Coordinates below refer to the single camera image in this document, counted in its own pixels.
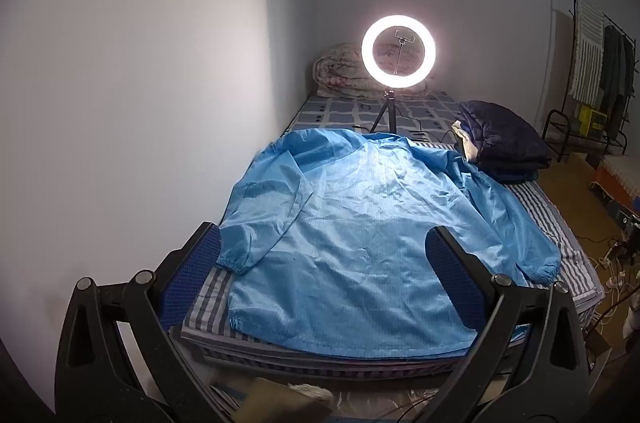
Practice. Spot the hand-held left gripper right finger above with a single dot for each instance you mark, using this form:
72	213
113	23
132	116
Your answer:
450	273

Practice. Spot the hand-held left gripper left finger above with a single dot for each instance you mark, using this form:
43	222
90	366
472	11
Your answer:
200	263

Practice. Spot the blue jacket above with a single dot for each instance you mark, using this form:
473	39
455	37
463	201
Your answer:
350	228

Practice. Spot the dark hanging clothes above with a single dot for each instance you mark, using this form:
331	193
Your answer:
612	68

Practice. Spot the black clothes rack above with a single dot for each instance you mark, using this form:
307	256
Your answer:
573	3

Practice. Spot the bed with striped sheet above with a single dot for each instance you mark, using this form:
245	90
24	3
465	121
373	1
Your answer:
550	223

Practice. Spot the white folded cloth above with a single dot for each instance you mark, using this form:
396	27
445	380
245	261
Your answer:
462	140

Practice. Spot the folded dark navy jacket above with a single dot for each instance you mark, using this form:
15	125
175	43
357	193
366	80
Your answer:
505	138

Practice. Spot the black tripod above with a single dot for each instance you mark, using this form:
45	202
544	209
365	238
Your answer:
391	113

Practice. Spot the black metal shoe rack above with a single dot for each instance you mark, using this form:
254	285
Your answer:
550	123

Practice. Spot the blue checked bed mat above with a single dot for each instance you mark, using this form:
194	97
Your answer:
340	113

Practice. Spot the yellow box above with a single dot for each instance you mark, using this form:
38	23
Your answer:
592	120

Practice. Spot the rolled floral quilt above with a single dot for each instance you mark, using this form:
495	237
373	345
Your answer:
335	73

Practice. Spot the white striped hanging towel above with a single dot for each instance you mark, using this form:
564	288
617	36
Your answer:
587	53

